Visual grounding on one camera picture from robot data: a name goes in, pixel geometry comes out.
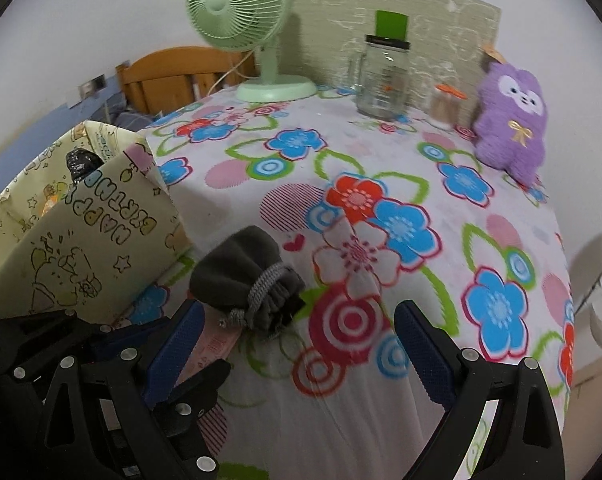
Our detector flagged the pink paper slip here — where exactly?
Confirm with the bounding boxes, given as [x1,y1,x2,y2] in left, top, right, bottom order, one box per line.
[176,304,242,386]

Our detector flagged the grey drawstring pouch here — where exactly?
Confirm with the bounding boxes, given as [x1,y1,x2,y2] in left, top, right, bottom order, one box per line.
[189,226,305,337]

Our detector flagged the black plastic bag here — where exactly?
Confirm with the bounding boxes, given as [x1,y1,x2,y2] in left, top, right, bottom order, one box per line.
[66,148,103,183]

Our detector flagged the floral tablecloth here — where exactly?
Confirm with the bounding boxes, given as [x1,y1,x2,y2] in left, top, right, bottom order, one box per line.
[130,88,575,479]

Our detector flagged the yellow fabric storage box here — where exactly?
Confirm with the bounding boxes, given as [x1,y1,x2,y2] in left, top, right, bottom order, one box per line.
[0,120,191,324]

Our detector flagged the blue plaid pillow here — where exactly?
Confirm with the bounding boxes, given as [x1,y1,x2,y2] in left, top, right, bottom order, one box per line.
[113,110,154,132]

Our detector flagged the purple plush toy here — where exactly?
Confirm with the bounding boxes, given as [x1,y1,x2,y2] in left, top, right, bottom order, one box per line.
[473,62,548,188]

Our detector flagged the small cotton swab jar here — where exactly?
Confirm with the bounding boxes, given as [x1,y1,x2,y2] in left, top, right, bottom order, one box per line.
[428,84,467,130]

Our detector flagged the glass mason jar mug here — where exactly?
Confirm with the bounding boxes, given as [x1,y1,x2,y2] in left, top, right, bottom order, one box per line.
[350,35,410,120]

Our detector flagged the green desk fan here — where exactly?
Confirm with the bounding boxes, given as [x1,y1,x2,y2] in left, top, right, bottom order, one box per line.
[186,0,317,103]

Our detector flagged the green cartoon backing board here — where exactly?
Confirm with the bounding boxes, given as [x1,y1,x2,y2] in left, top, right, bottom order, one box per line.
[278,0,500,126]

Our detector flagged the green jar straw cap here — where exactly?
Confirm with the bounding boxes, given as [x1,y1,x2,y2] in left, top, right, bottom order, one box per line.
[374,10,409,41]

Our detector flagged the wall power socket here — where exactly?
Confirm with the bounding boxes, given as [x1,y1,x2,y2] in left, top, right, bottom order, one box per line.
[78,75,107,100]

